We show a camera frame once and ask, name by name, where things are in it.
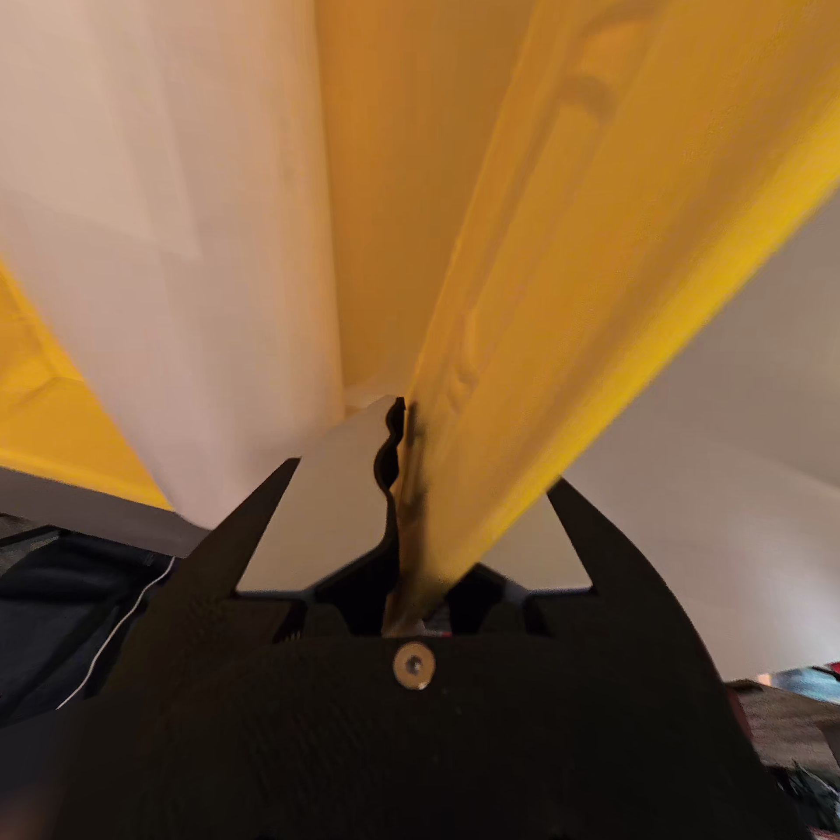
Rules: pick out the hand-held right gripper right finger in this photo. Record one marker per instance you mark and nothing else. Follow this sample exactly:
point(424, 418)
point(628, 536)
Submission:
point(544, 558)

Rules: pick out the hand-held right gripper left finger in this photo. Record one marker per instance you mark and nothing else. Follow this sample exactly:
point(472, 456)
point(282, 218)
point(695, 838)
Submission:
point(321, 525)

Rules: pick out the yellow plastic bin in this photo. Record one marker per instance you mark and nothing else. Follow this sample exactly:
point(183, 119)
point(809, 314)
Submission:
point(590, 229)

